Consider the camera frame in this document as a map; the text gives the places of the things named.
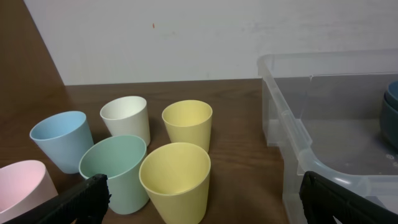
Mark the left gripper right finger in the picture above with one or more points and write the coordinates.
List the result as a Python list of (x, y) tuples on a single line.
[(326, 202)]

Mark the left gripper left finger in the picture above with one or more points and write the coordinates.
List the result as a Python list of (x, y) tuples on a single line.
[(85, 203)]

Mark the dark blue bowl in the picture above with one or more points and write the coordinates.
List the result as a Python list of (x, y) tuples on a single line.
[(388, 123), (391, 95)]

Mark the clear plastic storage container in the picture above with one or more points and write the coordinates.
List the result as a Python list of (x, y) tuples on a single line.
[(322, 111)]

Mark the mint green cup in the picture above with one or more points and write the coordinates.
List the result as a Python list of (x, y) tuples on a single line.
[(119, 158)]

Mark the pink cup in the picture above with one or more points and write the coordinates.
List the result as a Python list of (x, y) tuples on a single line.
[(24, 186)]

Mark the light blue cup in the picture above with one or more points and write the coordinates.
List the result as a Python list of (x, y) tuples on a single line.
[(64, 138)]

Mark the lower yellow cup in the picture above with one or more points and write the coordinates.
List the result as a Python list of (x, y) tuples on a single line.
[(176, 177)]

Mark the yellow cup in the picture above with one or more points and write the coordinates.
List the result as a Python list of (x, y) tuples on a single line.
[(176, 177), (189, 121)]

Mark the cream white cup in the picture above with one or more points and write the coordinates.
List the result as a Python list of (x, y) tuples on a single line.
[(127, 115)]

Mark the upper yellow cup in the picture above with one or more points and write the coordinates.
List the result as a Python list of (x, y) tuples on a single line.
[(189, 121)]

